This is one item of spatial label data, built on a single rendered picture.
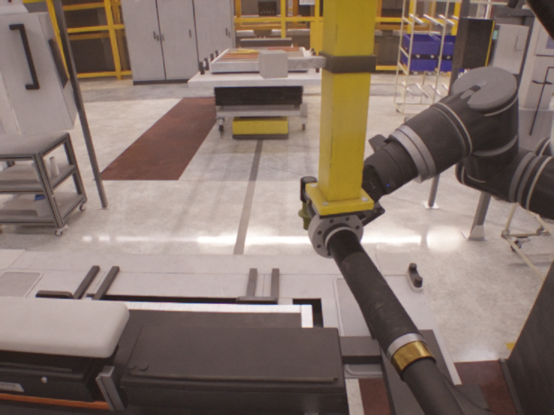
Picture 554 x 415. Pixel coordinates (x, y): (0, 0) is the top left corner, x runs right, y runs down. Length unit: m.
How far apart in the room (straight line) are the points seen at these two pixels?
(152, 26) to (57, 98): 6.55
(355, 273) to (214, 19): 8.68
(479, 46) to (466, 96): 1.97
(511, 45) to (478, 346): 1.80
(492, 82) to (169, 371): 0.77
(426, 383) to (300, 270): 1.03
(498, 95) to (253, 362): 0.64
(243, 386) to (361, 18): 0.63
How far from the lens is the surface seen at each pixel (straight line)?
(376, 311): 0.46
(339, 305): 1.27
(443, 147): 0.65
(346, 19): 0.48
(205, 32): 9.11
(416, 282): 1.36
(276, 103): 4.87
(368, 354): 1.10
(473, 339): 2.50
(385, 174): 0.64
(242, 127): 5.12
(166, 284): 1.40
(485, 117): 0.68
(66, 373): 0.87
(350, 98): 0.50
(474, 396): 0.92
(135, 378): 0.80
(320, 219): 0.58
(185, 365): 0.79
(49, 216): 3.62
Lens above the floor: 1.72
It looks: 30 degrees down
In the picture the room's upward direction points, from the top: 1 degrees counter-clockwise
